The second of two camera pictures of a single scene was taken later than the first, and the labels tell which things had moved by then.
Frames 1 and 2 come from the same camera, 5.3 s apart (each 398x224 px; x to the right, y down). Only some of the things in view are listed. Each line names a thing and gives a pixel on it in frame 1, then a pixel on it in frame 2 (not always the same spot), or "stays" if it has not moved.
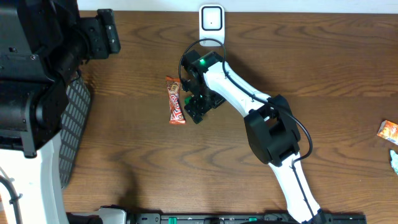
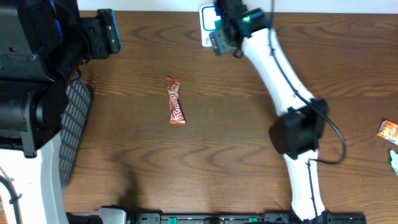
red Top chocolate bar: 177,116 stays
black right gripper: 201,108 to 220,42
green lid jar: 186,100 to 218,24
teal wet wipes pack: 393,156 stays
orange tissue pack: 388,130 stays
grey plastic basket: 75,112 stays
